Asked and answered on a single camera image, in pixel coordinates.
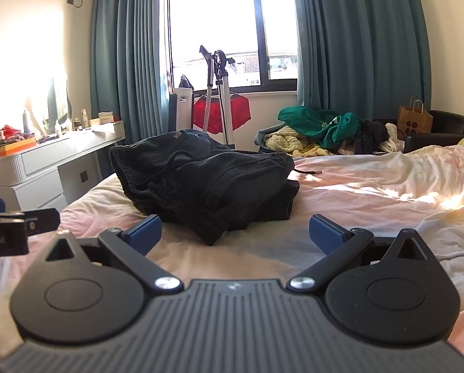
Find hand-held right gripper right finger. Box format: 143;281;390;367
286;214;430;294

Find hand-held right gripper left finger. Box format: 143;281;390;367
41;214;185;295

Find black denim pants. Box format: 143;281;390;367
109;129;323;246

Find black clothes heap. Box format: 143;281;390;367
338;120;390;155

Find white vanity dresser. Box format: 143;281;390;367
0;120;126;212

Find bed with pink sheet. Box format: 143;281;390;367
0;144;464;362

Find orange tray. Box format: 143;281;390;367
0;136;36;159

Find yellow knit garment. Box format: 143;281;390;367
265;126;328;158

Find green garment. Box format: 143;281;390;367
278;106;366;149

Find table mirror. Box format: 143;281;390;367
47;78;71;125

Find white garment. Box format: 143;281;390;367
379;123;405;152

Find white floor appliance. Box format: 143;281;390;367
169;87;194;133

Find brown paper bag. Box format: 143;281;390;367
396;96;434;140

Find red garment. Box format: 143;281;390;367
192;94;252;135

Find silver metal stand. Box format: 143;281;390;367
199;44;236;150

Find black leather armchair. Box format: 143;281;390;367
372;109;464;154

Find teal curtain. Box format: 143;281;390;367
90;0;174;156
288;0;432;125

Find black framed window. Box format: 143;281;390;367
166;0;298;94

